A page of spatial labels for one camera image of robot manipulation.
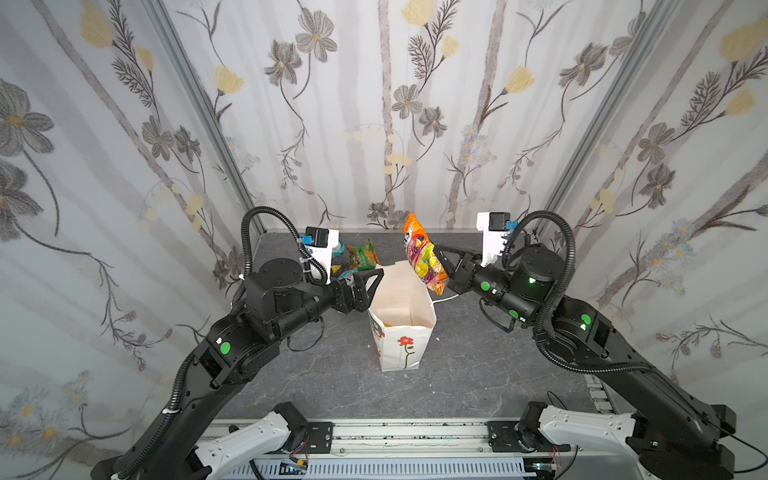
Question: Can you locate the red green snack packet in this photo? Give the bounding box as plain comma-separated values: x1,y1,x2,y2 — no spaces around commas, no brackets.
342,240,380,272

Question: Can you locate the teal snack packet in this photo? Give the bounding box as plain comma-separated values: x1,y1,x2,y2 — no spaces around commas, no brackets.
331,240,347,274

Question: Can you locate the orange snack packet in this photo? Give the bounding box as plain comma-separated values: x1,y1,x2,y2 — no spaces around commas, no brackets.
403,213,448,295

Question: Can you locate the white paper bag red flower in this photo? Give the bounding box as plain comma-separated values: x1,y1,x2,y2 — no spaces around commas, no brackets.
368,260,437,372

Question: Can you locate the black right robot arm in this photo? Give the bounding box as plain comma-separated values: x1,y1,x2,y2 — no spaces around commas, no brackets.
434,244,736,479

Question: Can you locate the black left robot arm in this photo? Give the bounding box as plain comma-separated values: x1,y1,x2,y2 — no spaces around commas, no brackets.
90,258,384,479

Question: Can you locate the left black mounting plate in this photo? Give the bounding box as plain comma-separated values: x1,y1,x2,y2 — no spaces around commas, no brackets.
273,402,334,455

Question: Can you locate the black mounting plate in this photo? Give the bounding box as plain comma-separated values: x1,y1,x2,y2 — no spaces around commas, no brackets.
273,402,334,455
486,401,572,453

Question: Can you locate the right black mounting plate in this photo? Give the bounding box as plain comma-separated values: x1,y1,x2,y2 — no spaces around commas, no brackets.
486,401,572,453

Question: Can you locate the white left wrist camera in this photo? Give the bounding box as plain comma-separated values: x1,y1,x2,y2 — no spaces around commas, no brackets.
299,226,341,284

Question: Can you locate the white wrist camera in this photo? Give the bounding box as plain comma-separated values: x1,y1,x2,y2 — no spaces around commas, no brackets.
476,212,518,267
299,226,341,284

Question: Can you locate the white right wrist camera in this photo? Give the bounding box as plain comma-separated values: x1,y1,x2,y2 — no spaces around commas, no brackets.
476,212,518,267

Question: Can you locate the right black corrugated cable conduit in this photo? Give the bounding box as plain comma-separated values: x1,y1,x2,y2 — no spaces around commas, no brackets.
502,209,652,376

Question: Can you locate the black corrugated cable conduit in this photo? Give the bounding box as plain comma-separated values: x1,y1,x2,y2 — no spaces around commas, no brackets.
113,206,330,480
502,209,652,376

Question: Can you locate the right corner aluminium post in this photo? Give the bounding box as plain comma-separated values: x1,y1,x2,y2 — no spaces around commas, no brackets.
544,0,680,213

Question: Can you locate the corner aluminium post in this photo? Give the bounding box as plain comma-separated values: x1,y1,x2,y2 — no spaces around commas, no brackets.
544,0,680,213
142,0,255,210

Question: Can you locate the left black corrugated cable conduit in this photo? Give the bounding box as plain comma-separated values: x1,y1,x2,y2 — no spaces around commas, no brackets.
113,206,330,480

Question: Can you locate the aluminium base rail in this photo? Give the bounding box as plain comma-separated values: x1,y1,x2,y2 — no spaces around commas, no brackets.
197,417,661,463

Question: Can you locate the white slotted cable duct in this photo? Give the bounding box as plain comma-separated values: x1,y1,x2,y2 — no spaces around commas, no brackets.
253,457,536,479

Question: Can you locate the left corner aluminium post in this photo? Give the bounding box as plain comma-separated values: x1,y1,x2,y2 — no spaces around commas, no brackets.
142,0,255,210

